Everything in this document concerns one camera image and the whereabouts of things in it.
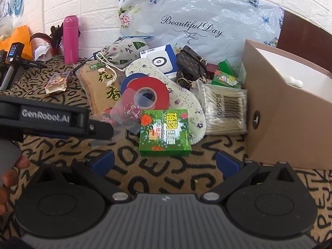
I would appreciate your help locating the pink thermos bottle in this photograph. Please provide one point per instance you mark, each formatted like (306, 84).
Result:
(71, 41)

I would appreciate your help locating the floral plastic bag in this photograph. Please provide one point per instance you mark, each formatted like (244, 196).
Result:
(207, 10)

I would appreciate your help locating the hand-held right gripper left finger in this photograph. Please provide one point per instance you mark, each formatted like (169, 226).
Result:
(103, 160)

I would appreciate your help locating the green printed box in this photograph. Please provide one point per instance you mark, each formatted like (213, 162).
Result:
(227, 80)
(164, 134)
(226, 66)

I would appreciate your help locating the red tape roll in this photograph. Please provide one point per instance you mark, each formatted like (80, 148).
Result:
(162, 93)

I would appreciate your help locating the brown monogram pouch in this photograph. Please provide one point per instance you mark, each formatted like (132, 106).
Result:
(190, 64)

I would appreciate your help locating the black device with blue screen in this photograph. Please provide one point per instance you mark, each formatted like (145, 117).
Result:
(3, 57)
(15, 51)

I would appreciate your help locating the brown cardboard box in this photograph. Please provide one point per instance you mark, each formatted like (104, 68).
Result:
(280, 124)

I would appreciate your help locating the black pen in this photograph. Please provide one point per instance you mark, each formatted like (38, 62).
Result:
(81, 66)

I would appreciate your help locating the person's left hand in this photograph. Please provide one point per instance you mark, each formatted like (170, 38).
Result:
(13, 177)

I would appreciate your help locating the white tissue pack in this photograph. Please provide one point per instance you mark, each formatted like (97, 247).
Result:
(42, 53)

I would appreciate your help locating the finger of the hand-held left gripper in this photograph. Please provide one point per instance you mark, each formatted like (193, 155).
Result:
(102, 130)
(51, 135)

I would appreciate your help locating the blue tape roll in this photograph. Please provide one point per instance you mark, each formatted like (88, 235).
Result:
(127, 83)

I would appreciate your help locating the clear plastic packet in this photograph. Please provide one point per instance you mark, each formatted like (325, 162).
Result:
(122, 120)

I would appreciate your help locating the black labelled bar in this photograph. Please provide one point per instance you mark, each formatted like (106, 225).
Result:
(33, 63)

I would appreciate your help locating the dark brown box lid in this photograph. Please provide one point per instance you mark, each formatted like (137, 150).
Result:
(303, 33)

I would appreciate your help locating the white floral fabric insole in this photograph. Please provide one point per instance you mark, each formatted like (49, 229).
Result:
(181, 101)

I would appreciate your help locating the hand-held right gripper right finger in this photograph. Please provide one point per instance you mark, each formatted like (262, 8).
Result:
(228, 160)

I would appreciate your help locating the brown insole packet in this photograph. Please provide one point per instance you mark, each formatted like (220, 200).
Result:
(96, 90)

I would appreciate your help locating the orange plastic bag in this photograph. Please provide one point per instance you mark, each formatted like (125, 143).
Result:
(20, 39)

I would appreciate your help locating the cotton swab pack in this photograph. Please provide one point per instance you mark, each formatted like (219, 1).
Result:
(223, 109)

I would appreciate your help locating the letter-print cloth desktop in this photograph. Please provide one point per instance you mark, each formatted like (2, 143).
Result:
(160, 173)

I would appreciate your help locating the dark blue box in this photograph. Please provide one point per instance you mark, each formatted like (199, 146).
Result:
(98, 53)

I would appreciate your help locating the white and blue box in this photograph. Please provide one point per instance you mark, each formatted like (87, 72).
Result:
(159, 57)

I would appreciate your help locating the maroon box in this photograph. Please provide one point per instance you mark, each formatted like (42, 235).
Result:
(213, 71)

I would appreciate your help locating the small printed card box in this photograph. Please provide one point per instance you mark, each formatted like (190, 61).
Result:
(58, 81)

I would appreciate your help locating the red and black feathers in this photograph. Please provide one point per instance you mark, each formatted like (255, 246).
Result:
(55, 36)

